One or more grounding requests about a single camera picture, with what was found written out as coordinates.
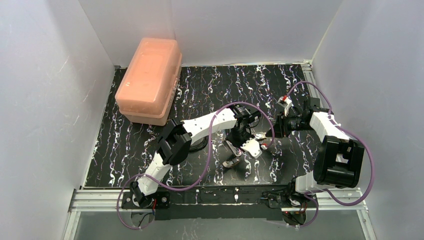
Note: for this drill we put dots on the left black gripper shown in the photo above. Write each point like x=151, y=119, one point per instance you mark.
x=239, y=141

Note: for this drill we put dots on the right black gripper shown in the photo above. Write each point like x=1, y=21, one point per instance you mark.
x=278, y=126

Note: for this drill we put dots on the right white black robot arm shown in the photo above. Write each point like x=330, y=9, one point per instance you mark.
x=339, y=159

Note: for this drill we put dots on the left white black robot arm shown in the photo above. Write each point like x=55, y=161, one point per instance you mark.
x=178, y=137

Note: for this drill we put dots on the orange plastic storage box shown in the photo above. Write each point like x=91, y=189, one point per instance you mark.
x=147, y=90

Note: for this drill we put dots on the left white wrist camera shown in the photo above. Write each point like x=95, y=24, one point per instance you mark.
x=252, y=147

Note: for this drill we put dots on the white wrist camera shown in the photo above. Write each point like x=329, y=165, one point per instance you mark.
x=252, y=147
x=286, y=103

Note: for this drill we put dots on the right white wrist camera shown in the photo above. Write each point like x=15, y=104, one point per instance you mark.
x=286, y=103

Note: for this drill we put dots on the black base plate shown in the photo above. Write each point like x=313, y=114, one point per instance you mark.
x=223, y=202

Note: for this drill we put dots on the aluminium frame rail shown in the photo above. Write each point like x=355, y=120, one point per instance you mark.
x=123, y=149

